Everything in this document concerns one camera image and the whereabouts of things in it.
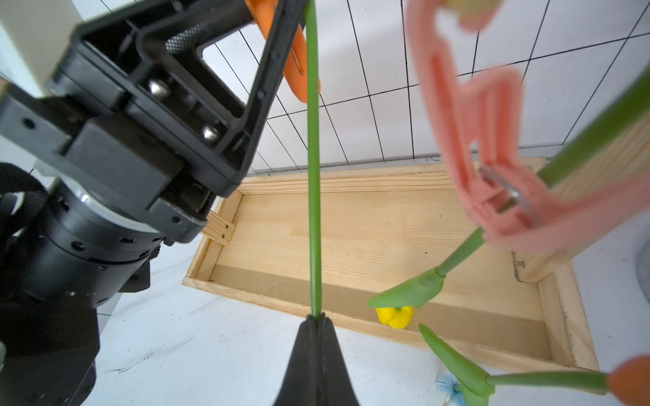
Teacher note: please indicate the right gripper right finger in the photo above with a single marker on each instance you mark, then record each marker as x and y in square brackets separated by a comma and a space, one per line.
[335, 387]

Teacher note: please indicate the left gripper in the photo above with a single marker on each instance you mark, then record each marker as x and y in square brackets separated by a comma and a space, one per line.
[119, 194]

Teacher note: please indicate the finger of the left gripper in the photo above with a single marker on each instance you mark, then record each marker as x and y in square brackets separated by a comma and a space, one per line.
[150, 33]
[191, 110]

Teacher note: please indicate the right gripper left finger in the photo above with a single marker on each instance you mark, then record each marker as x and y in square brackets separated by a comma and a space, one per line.
[301, 380]

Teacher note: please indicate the yellow tulip flower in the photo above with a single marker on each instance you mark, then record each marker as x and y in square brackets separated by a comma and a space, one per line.
[477, 126]

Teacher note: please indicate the white tulip flower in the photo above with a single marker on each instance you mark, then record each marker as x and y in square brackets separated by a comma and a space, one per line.
[463, 382]

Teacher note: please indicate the orange clothespin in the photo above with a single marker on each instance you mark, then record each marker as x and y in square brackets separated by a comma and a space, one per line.
[280, 23]

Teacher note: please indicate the pink tulip flower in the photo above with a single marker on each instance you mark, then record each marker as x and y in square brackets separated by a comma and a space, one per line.
[314, 166]

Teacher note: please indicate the pink clothespin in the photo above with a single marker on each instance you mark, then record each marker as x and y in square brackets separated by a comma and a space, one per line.
[429, 47]

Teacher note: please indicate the orange clothespin lowest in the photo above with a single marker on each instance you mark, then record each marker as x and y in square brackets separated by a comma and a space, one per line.
[629, 382]

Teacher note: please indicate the yellow wavy clothes hanger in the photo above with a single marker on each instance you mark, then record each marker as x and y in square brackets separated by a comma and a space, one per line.
[467, 8]

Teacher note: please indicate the wooden hanger rack frame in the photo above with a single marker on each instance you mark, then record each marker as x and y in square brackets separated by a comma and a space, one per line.
[381, 226]

